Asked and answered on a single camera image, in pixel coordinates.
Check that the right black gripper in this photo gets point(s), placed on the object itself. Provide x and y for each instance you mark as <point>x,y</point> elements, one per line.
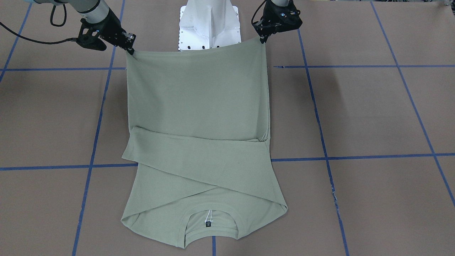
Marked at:
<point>111,27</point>

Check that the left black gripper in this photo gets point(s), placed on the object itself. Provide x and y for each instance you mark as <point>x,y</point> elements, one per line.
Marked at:
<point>271,14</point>

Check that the sage green long-sleeve shirt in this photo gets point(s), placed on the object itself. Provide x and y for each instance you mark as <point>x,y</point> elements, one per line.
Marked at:
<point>199,130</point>

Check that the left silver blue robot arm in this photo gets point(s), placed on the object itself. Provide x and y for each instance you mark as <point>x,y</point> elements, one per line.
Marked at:
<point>275,16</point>

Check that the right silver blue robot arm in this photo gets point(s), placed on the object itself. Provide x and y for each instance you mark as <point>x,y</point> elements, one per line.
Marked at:
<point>94,10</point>

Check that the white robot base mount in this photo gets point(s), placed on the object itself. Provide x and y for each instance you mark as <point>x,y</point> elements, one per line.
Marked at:
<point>207,24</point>

